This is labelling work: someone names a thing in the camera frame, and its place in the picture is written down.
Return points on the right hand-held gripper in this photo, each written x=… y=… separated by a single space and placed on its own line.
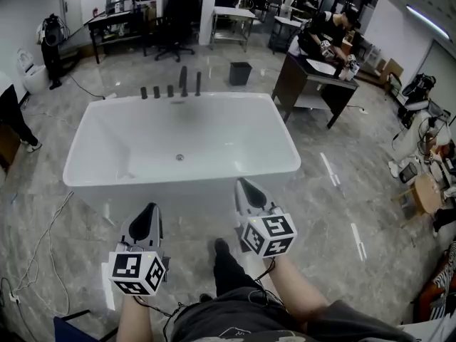
x=270 y=233

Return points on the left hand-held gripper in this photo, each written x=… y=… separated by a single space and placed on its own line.
x=124 y=265

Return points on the white bathtub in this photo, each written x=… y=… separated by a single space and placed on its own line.
x=107 y=176

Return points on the person's right forearm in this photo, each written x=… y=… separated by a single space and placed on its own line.
x=295 y=287

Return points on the person's left forearm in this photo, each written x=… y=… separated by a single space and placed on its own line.
x=137 y=319

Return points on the chrome bathtub drain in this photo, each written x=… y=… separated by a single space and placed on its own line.
x=180 y=157

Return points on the black bathtub knob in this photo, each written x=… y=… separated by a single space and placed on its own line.
x=170 y=90
x=144 y=93
x=156 y=92

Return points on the black bathtub faucet spout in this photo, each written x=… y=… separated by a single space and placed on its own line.
x=184 y=80

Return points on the person's black shoe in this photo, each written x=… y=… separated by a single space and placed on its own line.
x=222 y=246

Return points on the person's black trouser leg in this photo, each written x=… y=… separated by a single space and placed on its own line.
x=231 y=269

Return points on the person's dark grey top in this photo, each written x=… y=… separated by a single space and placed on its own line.
x=267 y=319

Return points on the blue chair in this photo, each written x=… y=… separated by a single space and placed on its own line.
x=71 y=328

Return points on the black sink cabinet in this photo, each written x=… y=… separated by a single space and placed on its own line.
x=295 y=84

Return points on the black trash bin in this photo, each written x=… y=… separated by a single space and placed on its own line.
x=240 y=74

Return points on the white power strip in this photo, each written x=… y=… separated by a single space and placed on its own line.
x=14 y=296

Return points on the black mesh basket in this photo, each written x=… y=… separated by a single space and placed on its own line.
x=408 y=174

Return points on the white container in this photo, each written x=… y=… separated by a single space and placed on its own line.
x=351 y=72

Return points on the round wooden stool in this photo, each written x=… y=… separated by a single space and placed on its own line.
x=425 y=194

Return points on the white toilet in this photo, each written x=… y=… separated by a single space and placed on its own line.
x=33 y=75

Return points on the cardboard box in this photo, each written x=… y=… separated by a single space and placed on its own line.
x=392 y=68

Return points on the black office chair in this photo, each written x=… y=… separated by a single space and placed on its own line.
x=180 y=16

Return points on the zebra striped cloth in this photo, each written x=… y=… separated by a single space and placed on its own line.
x=445 y=273

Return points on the black wooden table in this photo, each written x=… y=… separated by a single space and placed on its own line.
x=114 y=21

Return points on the long ceiling light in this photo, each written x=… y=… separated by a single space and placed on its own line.
x=427 y=20

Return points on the steel frame table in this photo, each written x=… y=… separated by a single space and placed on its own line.
x=233 y=13

